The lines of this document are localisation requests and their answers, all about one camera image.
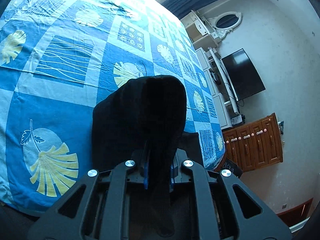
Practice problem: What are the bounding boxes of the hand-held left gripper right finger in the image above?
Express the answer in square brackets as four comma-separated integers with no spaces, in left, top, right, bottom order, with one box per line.
[169,149,293,240]

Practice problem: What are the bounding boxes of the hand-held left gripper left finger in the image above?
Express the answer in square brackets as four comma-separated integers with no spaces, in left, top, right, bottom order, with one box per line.
[30,149,150,240]

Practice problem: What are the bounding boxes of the black studded pants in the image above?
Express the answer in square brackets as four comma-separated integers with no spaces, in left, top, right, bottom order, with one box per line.
[91,75,200,238]

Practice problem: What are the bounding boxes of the dark flat appliance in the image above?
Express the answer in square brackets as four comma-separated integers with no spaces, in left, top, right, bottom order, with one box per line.
[220,158,243,178]

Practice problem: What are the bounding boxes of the brown wooden cabinet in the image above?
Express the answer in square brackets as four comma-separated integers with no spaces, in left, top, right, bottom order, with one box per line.
[222,112,284,173]

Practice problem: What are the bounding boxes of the small black box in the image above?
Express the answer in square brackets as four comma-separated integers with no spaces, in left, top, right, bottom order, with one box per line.
[231,114,245,125]

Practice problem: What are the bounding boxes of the white television stand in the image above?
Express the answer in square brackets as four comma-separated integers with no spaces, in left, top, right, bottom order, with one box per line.
[195,47,247,130]

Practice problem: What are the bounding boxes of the blue leaf-patterned bedsheet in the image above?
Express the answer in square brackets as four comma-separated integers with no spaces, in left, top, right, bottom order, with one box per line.
[0,0,225,218]

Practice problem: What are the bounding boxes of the black flat-screen television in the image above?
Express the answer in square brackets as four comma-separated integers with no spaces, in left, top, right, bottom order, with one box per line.
[221,48,266,102]

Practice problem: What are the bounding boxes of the cream dressing table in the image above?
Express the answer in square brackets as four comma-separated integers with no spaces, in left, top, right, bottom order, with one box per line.
[180,10,221,51]

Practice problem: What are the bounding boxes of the white oval vanity mirror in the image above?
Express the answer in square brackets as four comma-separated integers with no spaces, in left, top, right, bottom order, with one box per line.
[207,12,243,40]

